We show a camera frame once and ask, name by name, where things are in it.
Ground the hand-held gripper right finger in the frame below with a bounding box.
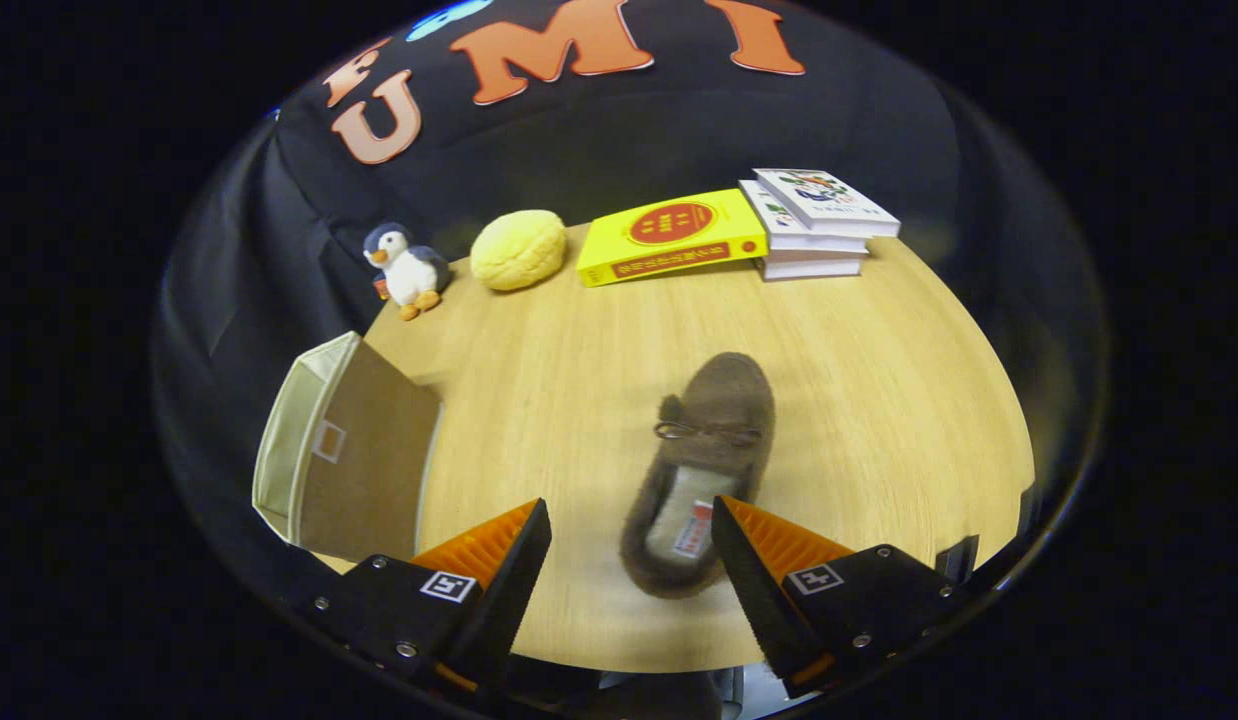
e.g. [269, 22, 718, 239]
[710, 494, 967, 700]

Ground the beige fabric storage box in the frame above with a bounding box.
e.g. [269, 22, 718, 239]
[251, 331, 444, 564]

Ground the black backdrop cloth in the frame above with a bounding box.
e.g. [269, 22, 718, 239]
[149, 0, 1110, 601]

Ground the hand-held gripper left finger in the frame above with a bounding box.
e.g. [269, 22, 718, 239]
[299, 497, 553, 696]

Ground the brown furry shoe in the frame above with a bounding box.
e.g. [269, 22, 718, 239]
[619, 351, 778, 601]

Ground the penguin plush toy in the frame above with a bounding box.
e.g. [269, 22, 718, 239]
[363, 222, 453, 322]

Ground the white book with colourful cover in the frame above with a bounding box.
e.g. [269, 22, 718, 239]
[753, 167, 902, 239]

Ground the yellow book with red circle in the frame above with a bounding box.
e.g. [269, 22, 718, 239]
[576, 188, 770, 289]

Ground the yellow bun plush toy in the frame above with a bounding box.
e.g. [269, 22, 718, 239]
[469, 209, 569, 293]

